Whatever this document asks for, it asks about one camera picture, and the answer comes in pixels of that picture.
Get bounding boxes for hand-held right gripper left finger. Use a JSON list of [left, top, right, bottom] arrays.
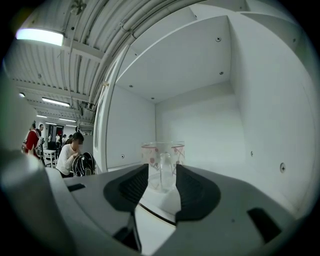
[[44, 163, 150, 256]]

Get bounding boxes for white ceiling pipes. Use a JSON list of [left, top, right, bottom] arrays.
[[86, 13, 142, 107]]

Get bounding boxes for white shelf cabinet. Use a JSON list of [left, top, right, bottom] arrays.
[[92, 0, 317, 226]]

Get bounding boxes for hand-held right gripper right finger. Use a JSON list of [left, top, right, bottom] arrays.
[[153, 163, 308, 256]]

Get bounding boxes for ceiling fan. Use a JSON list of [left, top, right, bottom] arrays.
[[69, 0, 88, 15]]

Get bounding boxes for black backpack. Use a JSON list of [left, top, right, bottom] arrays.
[[69, 151, 97, 177]]

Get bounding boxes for glass cabinet door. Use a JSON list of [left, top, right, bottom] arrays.
[[92, 46, 131, 174]]

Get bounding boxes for white stool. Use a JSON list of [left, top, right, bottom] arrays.
[[42, 149, 57, 168]]

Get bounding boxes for clear glass jar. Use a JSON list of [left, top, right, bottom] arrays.
[[141, 141, 186, 194]]

